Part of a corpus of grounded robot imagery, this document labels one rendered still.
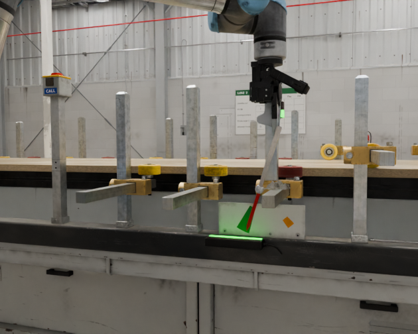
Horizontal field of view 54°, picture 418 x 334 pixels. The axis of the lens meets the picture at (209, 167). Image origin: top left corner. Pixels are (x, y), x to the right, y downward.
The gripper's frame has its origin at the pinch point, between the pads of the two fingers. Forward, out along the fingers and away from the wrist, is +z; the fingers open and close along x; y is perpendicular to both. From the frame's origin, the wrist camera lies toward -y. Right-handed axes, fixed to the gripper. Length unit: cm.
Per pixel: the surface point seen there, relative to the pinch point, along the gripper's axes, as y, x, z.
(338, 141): -17, -114, 3
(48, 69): 158, -103, -42
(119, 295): 68, -30, 66
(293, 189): -4.3, -4.4, 16.5
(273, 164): 1.7, -5.3, 9.5
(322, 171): -11.8, -22.1, 12.4
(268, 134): 3.3, -5.4, 0.7
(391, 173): -32.4, -21.9, 12.9
